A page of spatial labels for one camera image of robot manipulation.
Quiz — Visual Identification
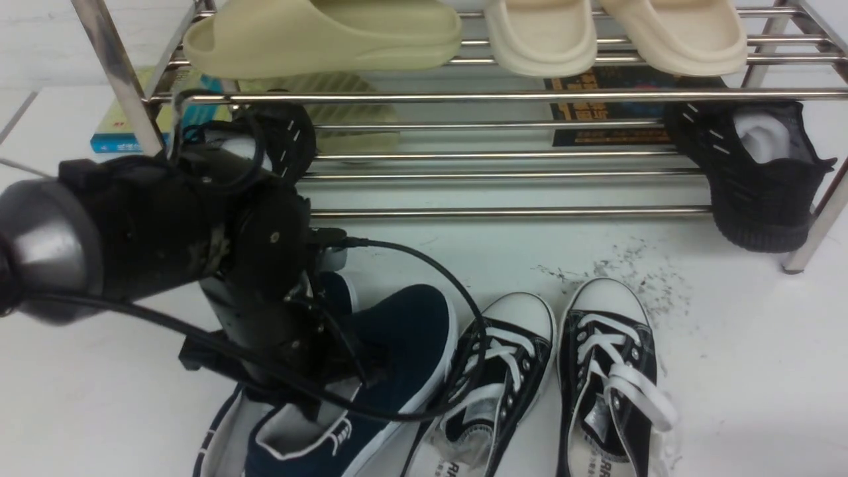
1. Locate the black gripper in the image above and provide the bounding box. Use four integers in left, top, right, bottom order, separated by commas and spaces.
200, 182, 390, 388

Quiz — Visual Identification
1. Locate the navy slip-on shoe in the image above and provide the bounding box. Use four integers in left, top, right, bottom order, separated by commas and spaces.
244, 284, 459, 477
178, 272, 358, 476

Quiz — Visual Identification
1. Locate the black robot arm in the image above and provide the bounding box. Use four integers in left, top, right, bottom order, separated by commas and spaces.
2, 147, 388, 417

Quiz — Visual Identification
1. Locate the steel shoe rack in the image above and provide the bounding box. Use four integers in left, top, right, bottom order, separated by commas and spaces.
72, 1, 847, 275

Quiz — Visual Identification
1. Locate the black knit sneaker left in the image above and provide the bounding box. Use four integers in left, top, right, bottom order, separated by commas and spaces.
174, 103, 318, 193

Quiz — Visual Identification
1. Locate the black knit sneaker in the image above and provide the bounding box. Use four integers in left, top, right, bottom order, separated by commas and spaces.
174, 103, 318, 193
663, 101, 836, 253

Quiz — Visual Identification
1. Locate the pale yellow slide lower shelf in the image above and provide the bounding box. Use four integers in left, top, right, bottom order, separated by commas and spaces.
238, 72, 400, 154

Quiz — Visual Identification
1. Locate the green blue book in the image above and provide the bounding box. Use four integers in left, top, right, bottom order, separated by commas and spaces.
89, 68, 231, 154

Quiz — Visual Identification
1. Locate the black white canvas sneaker left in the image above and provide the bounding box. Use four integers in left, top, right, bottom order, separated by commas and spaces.
401, 292, 557, 476

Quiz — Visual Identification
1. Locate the black white canvas sneaker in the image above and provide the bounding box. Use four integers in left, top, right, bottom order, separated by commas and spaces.
555, 277, 678, 476
401, 292, 557, 476

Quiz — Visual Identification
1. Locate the pale yellow foam slide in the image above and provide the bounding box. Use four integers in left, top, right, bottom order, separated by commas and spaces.
182, 1, 462, 80

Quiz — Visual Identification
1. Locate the black white canvas sneaker right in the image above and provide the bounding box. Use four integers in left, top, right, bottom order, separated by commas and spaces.
555, 277, 678, 476

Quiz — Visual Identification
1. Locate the cream foam slide left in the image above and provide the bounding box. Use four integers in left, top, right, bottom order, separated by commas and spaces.
484, 1, 598, 78

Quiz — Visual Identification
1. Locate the cream foam slide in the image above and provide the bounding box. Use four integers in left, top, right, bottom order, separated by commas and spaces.
484, 1, 598, 78
599, 1, 748, 78

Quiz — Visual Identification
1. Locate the black orange book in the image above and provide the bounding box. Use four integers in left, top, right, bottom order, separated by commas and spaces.
545, 65, 729, 146

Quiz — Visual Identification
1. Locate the cream foam slide right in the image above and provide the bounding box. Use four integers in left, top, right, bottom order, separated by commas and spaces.
599, 1, 748, 78

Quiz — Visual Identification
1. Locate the black knit sneaker right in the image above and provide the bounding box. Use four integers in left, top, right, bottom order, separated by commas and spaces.
663, 101, 836, 253

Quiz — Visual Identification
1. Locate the black cable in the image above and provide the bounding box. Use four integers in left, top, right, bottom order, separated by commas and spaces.
0, 235, 490, 425

